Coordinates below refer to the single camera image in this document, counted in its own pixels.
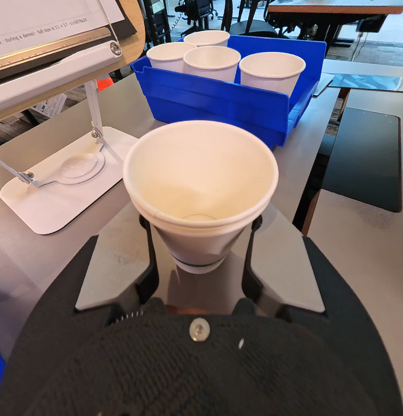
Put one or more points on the printed leaflet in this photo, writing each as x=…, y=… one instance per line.
x=51, y=104

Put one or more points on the ribbed black chair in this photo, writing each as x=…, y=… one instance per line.
x=157, y=22

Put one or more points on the grey flat pad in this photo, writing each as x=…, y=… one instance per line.
x=323, y=84

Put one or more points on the white and wood document stand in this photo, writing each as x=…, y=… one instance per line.
x=58, y=208

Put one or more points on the wooden office desk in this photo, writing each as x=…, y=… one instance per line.
x=335, y=6

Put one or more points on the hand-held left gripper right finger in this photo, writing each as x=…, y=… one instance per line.
x=286, y=269

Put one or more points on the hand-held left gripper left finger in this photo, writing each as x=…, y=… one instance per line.
x=113, y=269

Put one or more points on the white green-banded paper cup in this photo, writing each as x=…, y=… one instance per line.
x=211, y=63
x=201, y=169
x=201, y=247
x=271, y=71
x=206, y=37
x=169, y=57

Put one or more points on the orange traffic cone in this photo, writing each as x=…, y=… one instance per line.
x=105, y=84

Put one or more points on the printed instruction sheet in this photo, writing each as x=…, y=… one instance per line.
x=42, y=19

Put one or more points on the black office chair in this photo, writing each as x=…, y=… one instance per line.
x=253, y=27

